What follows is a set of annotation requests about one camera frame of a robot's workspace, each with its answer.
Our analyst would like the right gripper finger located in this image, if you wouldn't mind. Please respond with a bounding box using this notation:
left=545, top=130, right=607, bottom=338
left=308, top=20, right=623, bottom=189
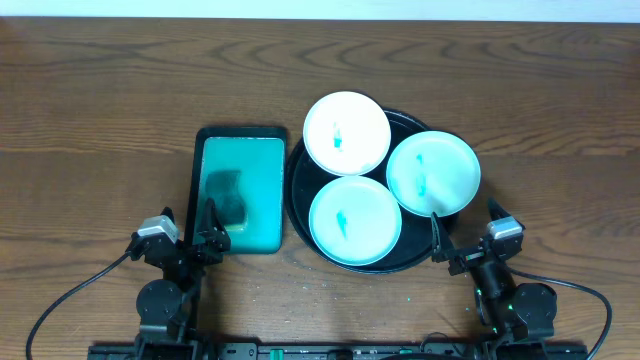
left=431, top=212, right=456, bottom=263
left=487, top=197, right=511, bottom=221

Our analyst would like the green yellow sponge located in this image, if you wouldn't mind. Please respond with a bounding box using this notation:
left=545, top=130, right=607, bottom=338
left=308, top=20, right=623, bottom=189
left=206, top=170, right=248, bottom=232

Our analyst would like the pale green plate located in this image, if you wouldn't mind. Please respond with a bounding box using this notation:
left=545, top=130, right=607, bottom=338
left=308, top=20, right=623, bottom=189
left=308, top=176, right=402, bottom=267
left=386, top=131, right=482, bottom=217

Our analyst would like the pale green plate front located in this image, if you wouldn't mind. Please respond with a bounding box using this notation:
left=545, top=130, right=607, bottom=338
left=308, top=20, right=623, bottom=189
left=308, top=176, right=402, bottom=267

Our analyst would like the white plate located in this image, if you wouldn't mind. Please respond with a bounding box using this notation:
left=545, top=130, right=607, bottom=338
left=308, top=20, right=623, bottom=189
left=303, top=91, right=391, bottom=176

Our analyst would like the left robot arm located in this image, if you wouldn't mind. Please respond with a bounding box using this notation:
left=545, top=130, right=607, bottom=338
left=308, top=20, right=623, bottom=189
left=127, top=198, right=231, bottom=359

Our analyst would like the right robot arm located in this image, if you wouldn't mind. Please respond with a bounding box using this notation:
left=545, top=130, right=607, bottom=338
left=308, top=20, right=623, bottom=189
left=431, top=199, right=557, bottom=349

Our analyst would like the black rectangular water tray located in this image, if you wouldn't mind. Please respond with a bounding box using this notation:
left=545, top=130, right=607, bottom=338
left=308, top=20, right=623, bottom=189
left=184, top=127, right=287, bottom=255

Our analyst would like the round black tray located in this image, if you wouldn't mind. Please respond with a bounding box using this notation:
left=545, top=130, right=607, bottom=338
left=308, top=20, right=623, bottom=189
left=284, top=108, right=433, bottom=274

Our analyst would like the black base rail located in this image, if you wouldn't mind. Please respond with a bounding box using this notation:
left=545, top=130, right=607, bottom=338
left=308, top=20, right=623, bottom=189
left=87, top=342, right=587, bottom=360

